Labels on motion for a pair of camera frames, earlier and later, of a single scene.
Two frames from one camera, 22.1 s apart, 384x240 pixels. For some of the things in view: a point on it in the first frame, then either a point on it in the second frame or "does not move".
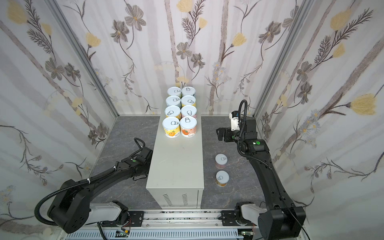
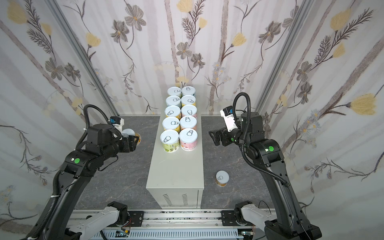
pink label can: [221, 160] → [188, 138]
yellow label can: [188, 100] does not move
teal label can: [171, 100] does not move
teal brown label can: [188, 91] does not move
